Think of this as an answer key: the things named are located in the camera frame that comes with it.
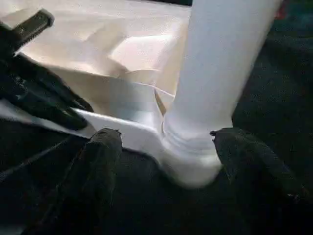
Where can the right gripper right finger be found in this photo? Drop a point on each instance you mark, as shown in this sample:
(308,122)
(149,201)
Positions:
(264,186)

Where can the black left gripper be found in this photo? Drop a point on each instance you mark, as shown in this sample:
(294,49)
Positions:
(24,31)

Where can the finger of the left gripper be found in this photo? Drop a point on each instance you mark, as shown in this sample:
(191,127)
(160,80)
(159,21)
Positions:
(56,115)

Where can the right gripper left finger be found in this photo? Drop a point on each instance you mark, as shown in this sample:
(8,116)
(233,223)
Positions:
(93,176)

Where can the white plastic table top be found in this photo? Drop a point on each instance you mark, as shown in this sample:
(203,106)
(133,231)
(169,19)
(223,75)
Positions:
(85,36)

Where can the white plastic table leg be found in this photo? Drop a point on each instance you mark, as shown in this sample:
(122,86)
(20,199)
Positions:
(215,61)

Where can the black mat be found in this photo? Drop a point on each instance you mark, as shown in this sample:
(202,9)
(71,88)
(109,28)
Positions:
(281,98)

